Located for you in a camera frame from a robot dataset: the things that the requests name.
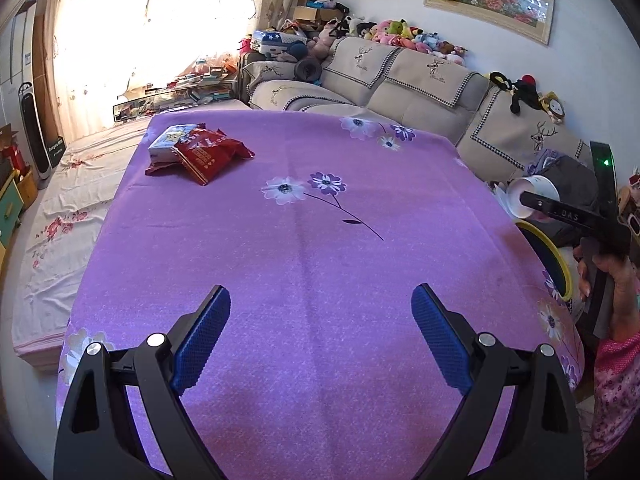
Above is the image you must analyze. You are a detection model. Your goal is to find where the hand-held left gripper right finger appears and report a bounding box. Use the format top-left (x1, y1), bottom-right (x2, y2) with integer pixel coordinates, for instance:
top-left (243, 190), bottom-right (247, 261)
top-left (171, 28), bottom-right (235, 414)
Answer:
top-left (411, 284), bottom-right (586, 480)

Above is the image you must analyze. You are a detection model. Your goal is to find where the sheer white curtain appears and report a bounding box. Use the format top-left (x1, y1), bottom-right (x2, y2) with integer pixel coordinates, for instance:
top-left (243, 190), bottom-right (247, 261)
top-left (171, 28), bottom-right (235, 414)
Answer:
top-left (35, 0), bottom-right (281, 136)

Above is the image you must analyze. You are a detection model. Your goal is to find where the dark round cushion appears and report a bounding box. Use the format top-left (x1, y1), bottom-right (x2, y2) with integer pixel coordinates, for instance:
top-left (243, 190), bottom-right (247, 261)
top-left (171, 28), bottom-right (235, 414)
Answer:
top-left (295, 57), bottom-right (323, 83)

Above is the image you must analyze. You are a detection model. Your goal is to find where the small black box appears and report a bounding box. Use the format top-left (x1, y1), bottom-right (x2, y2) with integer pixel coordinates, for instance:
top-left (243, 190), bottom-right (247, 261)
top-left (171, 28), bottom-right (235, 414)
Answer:
top-left (47, 135), bottom-right (68, 166)

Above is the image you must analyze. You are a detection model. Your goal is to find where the white paper cup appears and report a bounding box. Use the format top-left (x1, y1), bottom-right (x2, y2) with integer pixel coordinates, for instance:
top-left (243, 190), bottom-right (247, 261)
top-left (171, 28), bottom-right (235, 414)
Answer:
top-left (506, 175), bottom-right (561, 220)

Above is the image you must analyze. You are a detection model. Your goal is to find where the beige sofa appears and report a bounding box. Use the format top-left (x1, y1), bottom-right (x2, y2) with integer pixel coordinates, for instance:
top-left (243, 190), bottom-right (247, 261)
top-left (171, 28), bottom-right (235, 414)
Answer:
top-left (240, 35), bottom-right (593, 186)

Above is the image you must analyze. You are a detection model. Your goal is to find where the yellow rimmed trash bin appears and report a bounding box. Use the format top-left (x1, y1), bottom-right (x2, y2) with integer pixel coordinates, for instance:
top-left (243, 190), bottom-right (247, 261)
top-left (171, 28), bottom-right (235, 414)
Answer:
top-left (515, 220), bottom-right (573, 303)

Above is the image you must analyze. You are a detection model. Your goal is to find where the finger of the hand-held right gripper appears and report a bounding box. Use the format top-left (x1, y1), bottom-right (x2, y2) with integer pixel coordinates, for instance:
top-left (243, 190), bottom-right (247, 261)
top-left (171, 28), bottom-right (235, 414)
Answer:
top-left (519, 194), bottom-right (551, 218)

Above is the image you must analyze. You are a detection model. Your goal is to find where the green cabinet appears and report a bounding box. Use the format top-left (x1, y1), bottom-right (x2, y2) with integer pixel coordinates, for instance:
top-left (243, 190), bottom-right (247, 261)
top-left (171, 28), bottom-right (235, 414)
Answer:
top-left (0, 170), bottom-right (26, 251)

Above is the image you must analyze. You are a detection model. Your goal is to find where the white blue suitcase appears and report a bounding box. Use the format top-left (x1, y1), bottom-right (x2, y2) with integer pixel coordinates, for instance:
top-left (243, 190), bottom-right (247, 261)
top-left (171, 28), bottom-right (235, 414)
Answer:
top-left (251, 30), bottom-right (306, 58)

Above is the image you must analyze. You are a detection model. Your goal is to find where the row of plush toys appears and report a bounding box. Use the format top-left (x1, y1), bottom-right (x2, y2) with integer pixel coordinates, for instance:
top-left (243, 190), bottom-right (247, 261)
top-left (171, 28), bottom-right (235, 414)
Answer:
top-left (300, 15), bottom-right (468, 66)

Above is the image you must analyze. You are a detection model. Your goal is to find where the white tower fan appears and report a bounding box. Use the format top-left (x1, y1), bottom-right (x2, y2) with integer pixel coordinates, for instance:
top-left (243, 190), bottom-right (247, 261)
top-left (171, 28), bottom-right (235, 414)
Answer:
top-left (19, 81), bottom-right (53, 183)

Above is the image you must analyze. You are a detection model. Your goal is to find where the purple floral tablecloth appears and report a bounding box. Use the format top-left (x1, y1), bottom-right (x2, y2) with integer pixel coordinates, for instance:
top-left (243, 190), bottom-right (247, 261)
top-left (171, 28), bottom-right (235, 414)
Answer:
top-left (55, 110), bottom-right (586, 480)

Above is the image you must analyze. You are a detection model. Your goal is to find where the white floral bedsheet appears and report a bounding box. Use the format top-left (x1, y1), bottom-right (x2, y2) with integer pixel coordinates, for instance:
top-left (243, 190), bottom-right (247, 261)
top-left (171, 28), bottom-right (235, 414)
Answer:
top-left (12, 102), bottom-right (251, 366)

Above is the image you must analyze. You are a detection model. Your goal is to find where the person's right forearm pink sleeve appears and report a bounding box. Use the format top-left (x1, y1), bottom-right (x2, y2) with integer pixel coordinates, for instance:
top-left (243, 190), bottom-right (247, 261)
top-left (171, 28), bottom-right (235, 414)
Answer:
top-left (585, 327), bottom-right (640, 471)

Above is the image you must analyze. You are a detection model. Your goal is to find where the person's right hand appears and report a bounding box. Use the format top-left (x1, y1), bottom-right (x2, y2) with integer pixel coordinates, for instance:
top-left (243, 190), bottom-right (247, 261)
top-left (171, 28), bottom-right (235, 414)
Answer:
top-left (574, 247), bottom-right (640, 341)

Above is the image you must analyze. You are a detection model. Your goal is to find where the red snack packet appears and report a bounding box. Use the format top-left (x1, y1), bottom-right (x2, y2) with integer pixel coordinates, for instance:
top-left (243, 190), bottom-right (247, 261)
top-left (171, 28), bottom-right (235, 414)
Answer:
top-left (145, 127), bottom-right (256, 186)

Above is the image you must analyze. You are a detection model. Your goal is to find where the black red plush toy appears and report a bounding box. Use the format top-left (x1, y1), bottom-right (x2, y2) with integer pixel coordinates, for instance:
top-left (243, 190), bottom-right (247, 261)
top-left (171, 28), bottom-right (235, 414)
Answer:
top-left (489, 71), bottom-right (543, 113)

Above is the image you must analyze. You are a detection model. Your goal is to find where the toy shelf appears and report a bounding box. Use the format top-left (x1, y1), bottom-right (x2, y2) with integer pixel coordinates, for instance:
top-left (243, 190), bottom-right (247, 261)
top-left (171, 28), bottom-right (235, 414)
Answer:
top-left (617, 170), bottom-right (640, 241)

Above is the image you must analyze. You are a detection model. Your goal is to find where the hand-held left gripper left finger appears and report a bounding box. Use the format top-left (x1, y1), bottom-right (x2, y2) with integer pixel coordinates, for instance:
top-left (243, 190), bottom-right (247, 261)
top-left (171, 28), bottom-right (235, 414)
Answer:
top-left (52, 285), bottom-right (232, 480)

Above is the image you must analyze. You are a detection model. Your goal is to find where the small white blue box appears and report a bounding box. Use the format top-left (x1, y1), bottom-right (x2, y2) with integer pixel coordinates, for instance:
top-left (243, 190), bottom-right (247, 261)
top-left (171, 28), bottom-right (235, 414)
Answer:
top-left (147, 125), bottom-right (193, 163)

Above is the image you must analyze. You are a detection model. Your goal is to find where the pile of books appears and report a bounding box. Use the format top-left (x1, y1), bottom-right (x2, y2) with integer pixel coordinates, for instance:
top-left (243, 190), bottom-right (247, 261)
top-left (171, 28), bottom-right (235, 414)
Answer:
top-left (112, 60), bottom-right (241, 123)

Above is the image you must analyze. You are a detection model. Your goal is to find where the yellow plush toy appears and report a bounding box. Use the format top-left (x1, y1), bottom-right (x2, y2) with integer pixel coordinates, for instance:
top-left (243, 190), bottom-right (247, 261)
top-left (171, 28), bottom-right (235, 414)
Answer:
top-left (542, 91), bottom-right (567, 123)

